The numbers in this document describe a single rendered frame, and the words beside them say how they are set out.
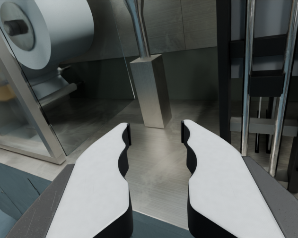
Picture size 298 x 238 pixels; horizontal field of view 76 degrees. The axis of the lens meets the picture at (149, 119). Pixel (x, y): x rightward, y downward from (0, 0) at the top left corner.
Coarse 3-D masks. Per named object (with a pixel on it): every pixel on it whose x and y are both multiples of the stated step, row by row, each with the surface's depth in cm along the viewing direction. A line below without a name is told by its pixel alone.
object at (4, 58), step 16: (0, 48) 50; (0, 64) 52; (16, 80) 54; (32, 96) 58; (32, 112) 59; (48, 128) 64; (0, 144) 87; (48, 144) 64; (48, 160) 71; (64, 160) 70
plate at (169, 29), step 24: (120, 0) 85; (144, 0) 80; (168, 0) 76; (192, 0) 72; (120, 24) 90; (168, 24) 81; (192, 24) 76; (216, 24) 73; (168, 48) 86; (192, 48) 81
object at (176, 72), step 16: (208, 48) 79; (128, 64) 100; (176, 64) 88; (192, 64) 85; (208, 64) 82; (176, 80) 92; (192, 80) 89; (208, 80) 85; (240, 80) 79; (176, 96) 97; (192, 96) 93; (208, 96) 89; (240, 96) 83
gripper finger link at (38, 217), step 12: (72, 168) 9; (60, 180) 8; (48, 192) 8; (60, 192) 8; (36, 204) 7; (48, 204) 7; (24, 216) 7; (36, 216) 7; (48, 216) 7; (12, 228) 6; (24, 228) 6; (36, 228) 6; (48, 228) 6
